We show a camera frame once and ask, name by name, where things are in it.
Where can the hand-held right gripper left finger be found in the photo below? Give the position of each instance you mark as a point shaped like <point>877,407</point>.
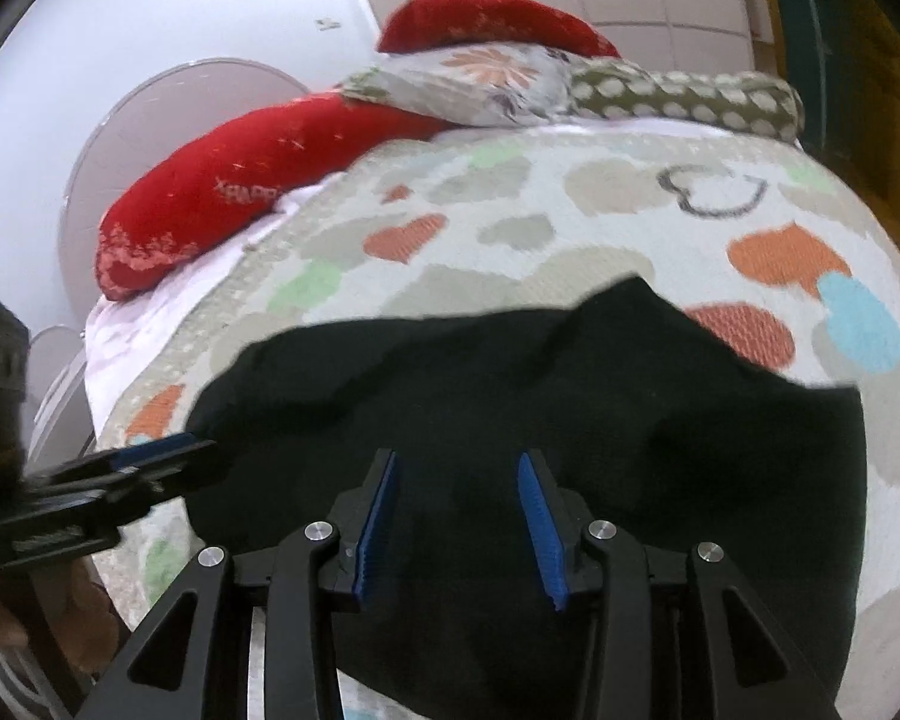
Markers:
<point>379,525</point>

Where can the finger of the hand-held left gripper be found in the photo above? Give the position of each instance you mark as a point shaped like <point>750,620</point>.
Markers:
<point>150,480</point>
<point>157,448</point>

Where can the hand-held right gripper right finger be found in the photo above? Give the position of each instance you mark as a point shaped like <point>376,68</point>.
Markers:
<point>540,532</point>

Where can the black pants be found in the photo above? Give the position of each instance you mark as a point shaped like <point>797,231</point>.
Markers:
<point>495,390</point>

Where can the person's left hand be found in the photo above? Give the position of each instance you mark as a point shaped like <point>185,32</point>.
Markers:
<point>90,615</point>

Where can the small round pink bedside panel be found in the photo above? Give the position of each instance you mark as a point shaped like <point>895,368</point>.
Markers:
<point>56,382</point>

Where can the pale pink bed sheet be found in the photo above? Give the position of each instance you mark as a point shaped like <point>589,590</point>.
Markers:
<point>135,345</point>

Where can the red pillow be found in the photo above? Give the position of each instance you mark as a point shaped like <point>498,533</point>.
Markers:
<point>487,19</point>
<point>270,157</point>

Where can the heart patterned quilt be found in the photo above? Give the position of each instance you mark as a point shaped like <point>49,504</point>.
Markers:
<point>495,187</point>

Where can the floral pillow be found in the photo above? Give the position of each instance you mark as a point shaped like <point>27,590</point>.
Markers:
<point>480,79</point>

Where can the olive dotted bolster pillow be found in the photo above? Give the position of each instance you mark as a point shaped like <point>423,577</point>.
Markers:
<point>682,97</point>

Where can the green door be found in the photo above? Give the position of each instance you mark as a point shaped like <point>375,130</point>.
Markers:
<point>832,52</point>

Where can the wall socket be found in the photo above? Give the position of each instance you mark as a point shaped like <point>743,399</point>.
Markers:
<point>328,24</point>

